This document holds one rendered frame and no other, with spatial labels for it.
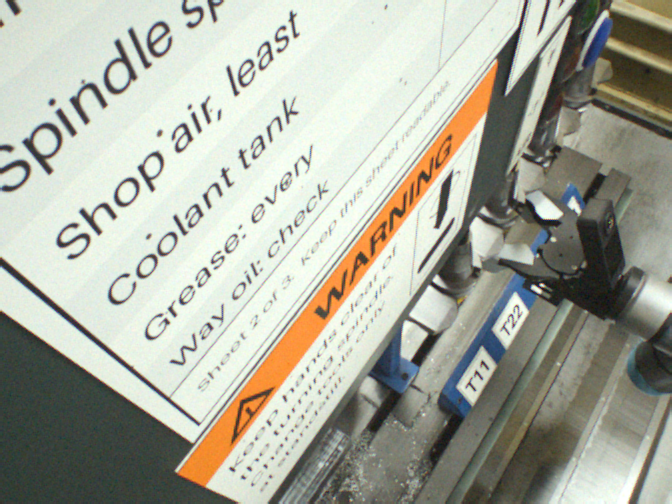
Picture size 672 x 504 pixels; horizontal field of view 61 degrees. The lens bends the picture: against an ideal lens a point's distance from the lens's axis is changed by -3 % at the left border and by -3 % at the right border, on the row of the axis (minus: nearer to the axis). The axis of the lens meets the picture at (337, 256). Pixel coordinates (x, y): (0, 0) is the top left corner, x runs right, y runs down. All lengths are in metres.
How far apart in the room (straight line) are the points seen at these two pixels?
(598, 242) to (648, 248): 0.65
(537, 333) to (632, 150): 0.52
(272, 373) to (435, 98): 0.08
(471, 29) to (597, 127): 1.22
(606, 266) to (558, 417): 0.50
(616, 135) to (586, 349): 0.46
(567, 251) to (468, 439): 0.35
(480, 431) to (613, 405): 0.35
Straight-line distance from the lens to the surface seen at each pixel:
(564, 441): 1.15
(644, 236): 1.34
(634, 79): 1.34
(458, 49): 0.16
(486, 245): 0.71
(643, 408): 1.25
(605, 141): 1.38
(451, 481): 0.94
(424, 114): 0.16
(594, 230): 0.68
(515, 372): 0.99
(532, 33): 0.23
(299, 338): 0.16
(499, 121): 0.26
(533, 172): 0.78
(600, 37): 0.37
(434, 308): 0.67
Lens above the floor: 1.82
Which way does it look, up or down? 61 degrees down
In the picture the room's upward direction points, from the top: 8 degrees counter-clockwise
